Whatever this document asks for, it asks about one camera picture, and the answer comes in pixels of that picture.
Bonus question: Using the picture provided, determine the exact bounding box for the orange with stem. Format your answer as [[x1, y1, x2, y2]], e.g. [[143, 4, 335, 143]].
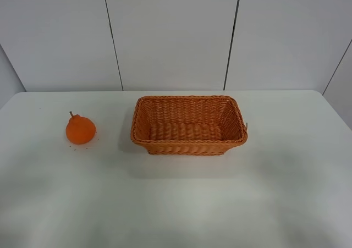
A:
[[65, 111, 96, 145]]

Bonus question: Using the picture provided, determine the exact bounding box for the orange wicker basket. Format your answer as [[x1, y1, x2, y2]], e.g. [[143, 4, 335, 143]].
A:
[[130, 95, 248, 156]]

